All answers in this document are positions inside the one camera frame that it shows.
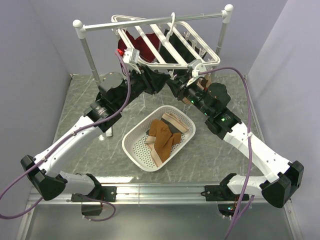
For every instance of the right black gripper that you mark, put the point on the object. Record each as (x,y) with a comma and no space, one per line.
(178,89)

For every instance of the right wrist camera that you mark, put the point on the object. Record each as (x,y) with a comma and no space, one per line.
(197,69)

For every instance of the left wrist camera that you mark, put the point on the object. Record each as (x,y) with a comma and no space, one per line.
(129,56)

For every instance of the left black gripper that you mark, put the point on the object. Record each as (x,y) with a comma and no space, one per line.
(154,81)

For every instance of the white clip hanger frame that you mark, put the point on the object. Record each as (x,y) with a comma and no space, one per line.
(164,27)

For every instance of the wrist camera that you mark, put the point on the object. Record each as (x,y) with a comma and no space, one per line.
(197,69)
(129,56)

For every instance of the orange-brown underwear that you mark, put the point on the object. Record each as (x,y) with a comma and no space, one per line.
(161,146)

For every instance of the black garment on hanger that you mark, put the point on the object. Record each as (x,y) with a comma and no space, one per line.
(179,47)

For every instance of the grey beige-banded underwear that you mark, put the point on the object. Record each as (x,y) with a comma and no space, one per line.
(167,125)

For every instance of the red bra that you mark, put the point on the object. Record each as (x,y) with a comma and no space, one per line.
(144,51)

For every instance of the beige argyle sock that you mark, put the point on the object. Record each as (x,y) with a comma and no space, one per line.
(203,83)

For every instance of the white perforated laundry basket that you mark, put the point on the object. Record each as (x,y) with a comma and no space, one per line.
(134,145)

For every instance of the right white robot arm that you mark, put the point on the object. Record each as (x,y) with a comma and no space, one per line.
(281,177)

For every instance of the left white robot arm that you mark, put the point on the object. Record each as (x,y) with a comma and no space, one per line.
(116,91)

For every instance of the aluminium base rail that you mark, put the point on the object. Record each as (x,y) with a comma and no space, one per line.
(141,194)

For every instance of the silver drying rack stand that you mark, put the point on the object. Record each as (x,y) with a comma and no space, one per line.
(183,75)

